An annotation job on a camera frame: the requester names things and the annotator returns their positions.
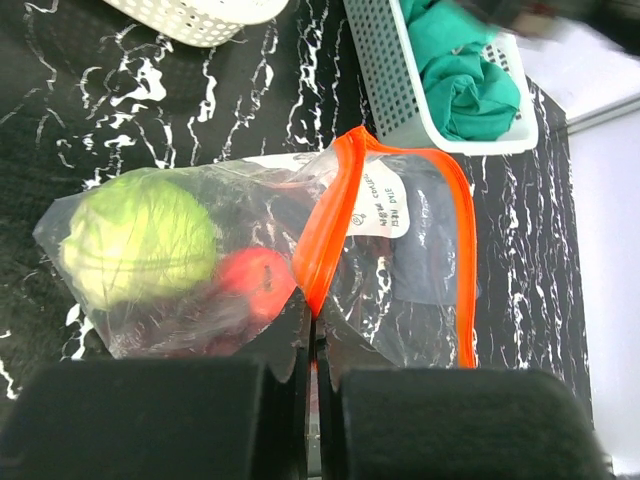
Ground pale green fake cabbage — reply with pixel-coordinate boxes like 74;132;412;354
59;169;217;310

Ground red fake peach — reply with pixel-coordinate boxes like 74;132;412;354
216;247;297;325

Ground green cloth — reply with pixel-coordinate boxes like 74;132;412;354
399;1;521;141

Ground white oval perforated basket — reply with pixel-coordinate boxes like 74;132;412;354
107;0;288;48

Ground black marble pattern mat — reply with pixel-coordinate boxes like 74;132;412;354
1;1;591;414

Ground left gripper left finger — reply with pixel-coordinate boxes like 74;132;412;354
219;289;312;479

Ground white rectangular plastic basket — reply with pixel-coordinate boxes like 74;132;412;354
344;1;539;156

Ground grey folded towel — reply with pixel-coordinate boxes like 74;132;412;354
392;173;458;306

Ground clear zip top bag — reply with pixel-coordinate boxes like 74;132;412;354
33;127;478;368

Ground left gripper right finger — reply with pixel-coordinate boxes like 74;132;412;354
315;304;393;479

